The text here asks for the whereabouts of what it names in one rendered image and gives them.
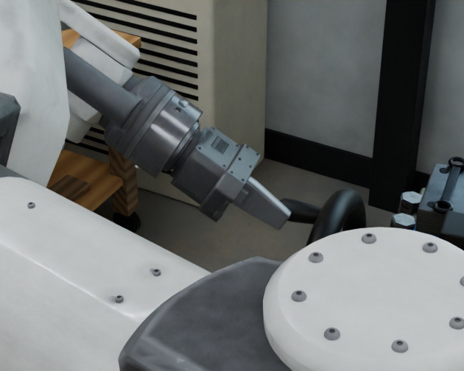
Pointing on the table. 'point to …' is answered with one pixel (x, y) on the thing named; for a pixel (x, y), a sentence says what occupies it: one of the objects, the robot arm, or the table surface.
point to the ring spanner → (450, 185)
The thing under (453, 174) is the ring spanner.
